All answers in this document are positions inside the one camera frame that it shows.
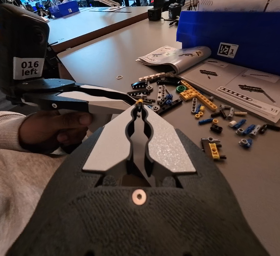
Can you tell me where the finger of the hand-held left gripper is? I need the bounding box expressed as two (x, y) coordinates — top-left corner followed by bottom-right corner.
(75, 84), (137, 105)
(57, 91), (134, 117)

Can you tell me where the yellow black lego connector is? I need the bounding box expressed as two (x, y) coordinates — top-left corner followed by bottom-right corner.
(136, 99), (144, 117)

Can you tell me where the small blue plastic bin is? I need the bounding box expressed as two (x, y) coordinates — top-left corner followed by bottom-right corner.
(49, 0), (79, 18)

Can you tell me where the person's left hand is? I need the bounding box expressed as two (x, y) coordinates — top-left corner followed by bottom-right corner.
(19, 112), (93, 154)

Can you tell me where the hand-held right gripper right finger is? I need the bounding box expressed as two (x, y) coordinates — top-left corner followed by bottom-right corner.
(141, 105), (196, 177)

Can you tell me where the black cable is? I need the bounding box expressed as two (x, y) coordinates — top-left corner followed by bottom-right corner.
(163, 18), (179, 27)

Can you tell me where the lego instruction booklet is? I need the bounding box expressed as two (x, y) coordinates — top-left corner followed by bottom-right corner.
(136, 46), (280, 123)

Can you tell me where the pile of loose lego parts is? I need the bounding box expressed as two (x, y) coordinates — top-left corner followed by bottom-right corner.
(127, 72), (280, 162)

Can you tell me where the large blue plastic bin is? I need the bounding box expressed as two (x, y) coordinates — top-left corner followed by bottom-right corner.
(176, 10), (280, 76)

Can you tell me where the grey zip sweater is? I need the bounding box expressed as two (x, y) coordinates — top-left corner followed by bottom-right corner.
(0, 148), (71, 256)

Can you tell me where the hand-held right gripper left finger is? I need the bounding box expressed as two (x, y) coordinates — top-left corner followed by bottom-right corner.
(82, 104), (141, 175)

